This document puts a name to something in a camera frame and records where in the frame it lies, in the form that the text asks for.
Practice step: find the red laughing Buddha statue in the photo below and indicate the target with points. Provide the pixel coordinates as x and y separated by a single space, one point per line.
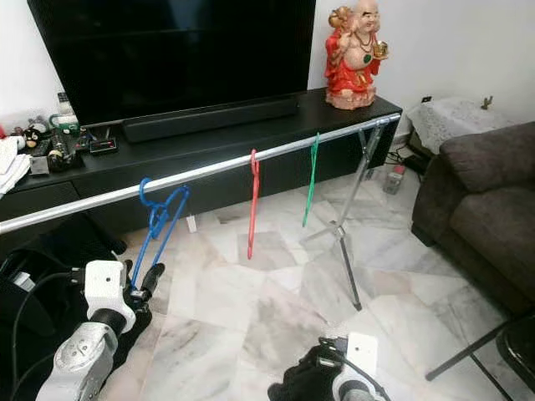
353 60

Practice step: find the black flat television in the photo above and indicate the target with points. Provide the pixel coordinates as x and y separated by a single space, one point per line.
171 54

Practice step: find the small black display box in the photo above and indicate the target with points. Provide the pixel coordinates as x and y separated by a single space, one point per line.
104 146

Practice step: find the stack of white papers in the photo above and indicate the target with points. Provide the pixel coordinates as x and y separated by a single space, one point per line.
12 163

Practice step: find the black soundbar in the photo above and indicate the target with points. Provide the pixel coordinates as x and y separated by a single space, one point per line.
209 117

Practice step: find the black TV console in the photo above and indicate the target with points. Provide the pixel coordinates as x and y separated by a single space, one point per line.
318 121

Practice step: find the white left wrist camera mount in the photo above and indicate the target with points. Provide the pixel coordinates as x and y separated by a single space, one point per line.
109 288

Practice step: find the red plastic hanger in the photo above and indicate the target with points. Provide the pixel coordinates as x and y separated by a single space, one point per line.
252 200

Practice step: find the clear plastic bottle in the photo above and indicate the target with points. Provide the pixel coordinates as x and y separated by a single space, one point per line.
65 110

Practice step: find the silver clothes rack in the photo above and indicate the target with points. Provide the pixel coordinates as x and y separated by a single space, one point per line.
217 167

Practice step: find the green plastic hanger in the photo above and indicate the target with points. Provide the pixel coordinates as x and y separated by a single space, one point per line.
311 180

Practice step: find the white lace cloth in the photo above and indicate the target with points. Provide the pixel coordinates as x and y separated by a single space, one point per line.
451 117

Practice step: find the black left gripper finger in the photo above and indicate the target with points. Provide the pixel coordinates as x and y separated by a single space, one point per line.
152 281

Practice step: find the black metal frame legs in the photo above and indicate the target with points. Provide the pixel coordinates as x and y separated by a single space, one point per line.
476 347

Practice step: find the dark brown sofa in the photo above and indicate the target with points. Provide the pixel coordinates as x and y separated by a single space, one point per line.
485 209

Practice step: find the small brass figurine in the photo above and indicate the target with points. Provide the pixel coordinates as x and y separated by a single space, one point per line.
486 103

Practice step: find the small grey box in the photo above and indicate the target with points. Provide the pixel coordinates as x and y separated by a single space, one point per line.
40 165

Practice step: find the blue plastic hanger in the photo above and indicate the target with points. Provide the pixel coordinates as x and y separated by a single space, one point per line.
144 194

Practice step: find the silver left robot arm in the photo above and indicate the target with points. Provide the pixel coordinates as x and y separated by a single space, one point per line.
79 359

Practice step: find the small black mouse figurine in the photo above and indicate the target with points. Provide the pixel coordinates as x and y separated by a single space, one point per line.
35 137

